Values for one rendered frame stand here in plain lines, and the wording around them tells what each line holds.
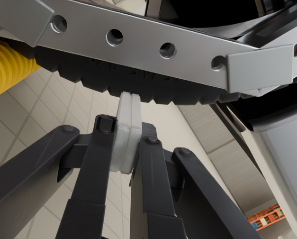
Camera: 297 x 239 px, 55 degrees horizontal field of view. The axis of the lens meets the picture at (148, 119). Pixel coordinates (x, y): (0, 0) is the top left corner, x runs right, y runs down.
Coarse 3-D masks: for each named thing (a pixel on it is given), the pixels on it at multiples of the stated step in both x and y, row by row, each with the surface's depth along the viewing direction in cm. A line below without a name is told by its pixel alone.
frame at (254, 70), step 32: (0, 0) 21; (32, 0) 21; (64, 0) 22; (0, 32) 22; (32, 32) 22; (64, 32) 23; (96, 32) 23; (128, 32) 23; (160, 32) 23; (192, 32) 23; (256, 32) 28; (288, 32) 23; (128, 64) 24; (160, 64) 24; (192, 64) 24; (224, 64) 25; (256, 64) 24; (288, 64) 24; (256, 96) 25
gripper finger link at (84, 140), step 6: (84, 138) 15; (78, 144) 15; (84, 144) 15; (72, 150) 14; (78, 150) 15; (84, 150) 15; (66, 156) 15; (72, 156) 15; (78, 156) 15; (60, 162) 15; (66, 162) 15; (72, 162) 15; (78, 162) 15
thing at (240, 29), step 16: (96, 0) 35; (160, 0) 32; (240, 0) 49; (256, 0) 33; (272, 0) 33; (288, 0) 32; (144, 16) 32; (208, 16) 46; (224, 16) 41; (240, 16) 36; (256, 16) 32; (272, 16) 31; (208, 32) 31; (224, 32) 31; (240, 32) 31
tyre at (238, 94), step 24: (24, 48) 31; (48, 48) 31; (72, 72) 32; (96, 72) 32; (120, 72) 32; (144, 72) 32; (144, 96) 34; (168, 96) 34; (192, 96) 34; (216, 96) 34; (240, 96) 36
